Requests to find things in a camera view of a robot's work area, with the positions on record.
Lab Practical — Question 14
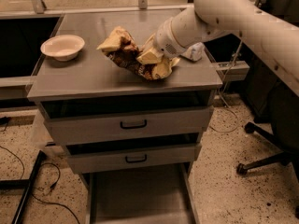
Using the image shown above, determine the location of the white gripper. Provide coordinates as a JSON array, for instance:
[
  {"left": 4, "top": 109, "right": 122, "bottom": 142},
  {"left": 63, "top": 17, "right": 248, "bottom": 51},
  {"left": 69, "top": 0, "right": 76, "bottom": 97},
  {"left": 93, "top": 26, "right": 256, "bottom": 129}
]
[{"left": 136, "top": 18, "right": 184, "bottom": 65}]

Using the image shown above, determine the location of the brown chip bag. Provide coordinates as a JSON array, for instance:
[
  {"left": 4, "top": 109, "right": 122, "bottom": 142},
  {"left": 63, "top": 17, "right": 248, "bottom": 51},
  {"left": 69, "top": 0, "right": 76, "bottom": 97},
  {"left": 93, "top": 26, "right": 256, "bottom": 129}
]
[{"left": 96, "top": 25, "right": 181, "bottom": 81}]

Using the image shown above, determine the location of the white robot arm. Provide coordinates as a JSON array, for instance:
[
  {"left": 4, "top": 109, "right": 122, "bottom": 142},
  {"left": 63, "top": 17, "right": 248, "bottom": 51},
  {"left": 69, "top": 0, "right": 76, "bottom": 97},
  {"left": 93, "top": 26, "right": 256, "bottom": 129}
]
[{"left": 137, "top": 0, "right": 299, "bottom": 95}]

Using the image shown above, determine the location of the grey drawer cabinet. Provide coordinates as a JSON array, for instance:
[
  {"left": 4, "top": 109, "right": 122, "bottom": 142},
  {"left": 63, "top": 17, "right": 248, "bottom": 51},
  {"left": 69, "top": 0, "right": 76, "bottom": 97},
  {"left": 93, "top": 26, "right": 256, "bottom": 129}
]
[{"left": 27, "top": 8, "right": 223, "bottom": 224}]

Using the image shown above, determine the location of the grey top drawer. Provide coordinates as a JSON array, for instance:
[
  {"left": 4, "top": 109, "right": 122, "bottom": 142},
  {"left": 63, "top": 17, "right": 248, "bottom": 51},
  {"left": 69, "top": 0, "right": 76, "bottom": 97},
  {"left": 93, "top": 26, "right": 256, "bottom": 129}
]
[{"left": 43, "top": 91, "right": 213, "bottom": 145}]

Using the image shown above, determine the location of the grey drawer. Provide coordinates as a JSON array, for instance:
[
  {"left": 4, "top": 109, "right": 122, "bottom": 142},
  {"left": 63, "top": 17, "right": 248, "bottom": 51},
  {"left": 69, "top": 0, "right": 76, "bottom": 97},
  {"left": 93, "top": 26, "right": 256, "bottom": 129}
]
[
  {"left": 43, "top": 91, "right": 213, "bottom": 145},
  {"left": 66, "top": 133, "right": 202, "bottom": 174},
  {"left": 85, "top": 164, "right": 200, "bottom": 224}
]

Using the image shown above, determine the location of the grey middle drawer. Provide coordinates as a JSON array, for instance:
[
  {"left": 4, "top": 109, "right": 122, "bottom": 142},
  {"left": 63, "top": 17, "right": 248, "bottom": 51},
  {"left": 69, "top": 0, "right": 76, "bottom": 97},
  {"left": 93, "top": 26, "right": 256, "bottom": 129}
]
[{"left": 66, "top": 133, "right": 202, "bottom": 174}]

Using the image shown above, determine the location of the grey bottom drawer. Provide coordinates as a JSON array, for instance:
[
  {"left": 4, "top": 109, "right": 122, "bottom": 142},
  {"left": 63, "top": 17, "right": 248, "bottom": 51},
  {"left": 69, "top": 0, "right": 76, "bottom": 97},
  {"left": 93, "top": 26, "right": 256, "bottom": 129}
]
[{"left": 85, "top": 164, "right": 200, "bottom": 224}]

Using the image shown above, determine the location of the clear plastic water bottle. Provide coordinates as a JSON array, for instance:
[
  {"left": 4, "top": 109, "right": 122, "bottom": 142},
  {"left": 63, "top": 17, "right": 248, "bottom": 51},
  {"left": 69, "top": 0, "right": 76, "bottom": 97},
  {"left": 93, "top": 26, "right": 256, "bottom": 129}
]
[{"left": 181, "top": 42, "right": 205, "bottom": 62}]

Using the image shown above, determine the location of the white bowl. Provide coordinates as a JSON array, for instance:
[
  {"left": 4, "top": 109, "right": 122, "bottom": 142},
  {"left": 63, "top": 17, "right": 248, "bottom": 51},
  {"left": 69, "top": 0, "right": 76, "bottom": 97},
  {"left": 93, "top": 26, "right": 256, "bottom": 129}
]
[{"left": 40, "top": 35, "right": 85, "bottom": 62}]

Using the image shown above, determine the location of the black office chair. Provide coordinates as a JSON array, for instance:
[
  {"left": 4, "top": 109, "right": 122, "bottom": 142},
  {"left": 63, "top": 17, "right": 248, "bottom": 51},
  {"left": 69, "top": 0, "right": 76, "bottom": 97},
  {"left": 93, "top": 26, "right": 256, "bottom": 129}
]
[{"left": 236, "top": 81, "right": 299, "bottom": 219}]

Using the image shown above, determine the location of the black floor stand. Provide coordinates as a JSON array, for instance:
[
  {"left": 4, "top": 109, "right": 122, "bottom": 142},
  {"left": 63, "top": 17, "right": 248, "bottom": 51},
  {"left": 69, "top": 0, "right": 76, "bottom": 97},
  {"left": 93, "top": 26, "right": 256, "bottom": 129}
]
[{"left": 0, "top": 151, "right": 47, "bottom": 224}]

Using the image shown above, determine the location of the grey cable on floor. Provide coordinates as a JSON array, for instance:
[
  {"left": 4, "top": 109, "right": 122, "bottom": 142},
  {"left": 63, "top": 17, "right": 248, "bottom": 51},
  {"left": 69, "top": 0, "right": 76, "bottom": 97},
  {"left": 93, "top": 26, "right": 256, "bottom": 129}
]
[{"left": 208, "top": 40, "right": 247, "bottom": 134}]

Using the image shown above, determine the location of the black floor cable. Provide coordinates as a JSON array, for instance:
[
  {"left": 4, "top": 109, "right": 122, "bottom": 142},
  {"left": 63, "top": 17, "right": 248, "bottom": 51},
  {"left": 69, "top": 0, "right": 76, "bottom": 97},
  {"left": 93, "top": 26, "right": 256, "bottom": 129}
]
[{"left": 0, "top": 145, "right": 81, "bottom": 224}]

